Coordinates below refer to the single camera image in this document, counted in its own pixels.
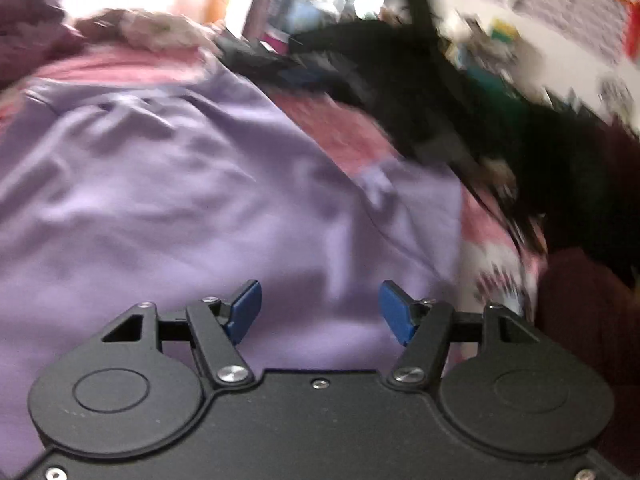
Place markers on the dark purple quilt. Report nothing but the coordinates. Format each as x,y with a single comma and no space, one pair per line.
34,33

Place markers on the floral white pillow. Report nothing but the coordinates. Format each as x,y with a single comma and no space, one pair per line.
150,31

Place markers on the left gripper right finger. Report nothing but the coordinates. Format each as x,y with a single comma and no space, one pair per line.
422,327

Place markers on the pink floral fleece blanket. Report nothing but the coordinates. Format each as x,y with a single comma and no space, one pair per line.
491,267

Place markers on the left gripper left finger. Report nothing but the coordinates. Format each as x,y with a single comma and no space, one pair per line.
217,326

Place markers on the lavender purple garment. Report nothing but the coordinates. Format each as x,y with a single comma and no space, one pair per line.
111,196

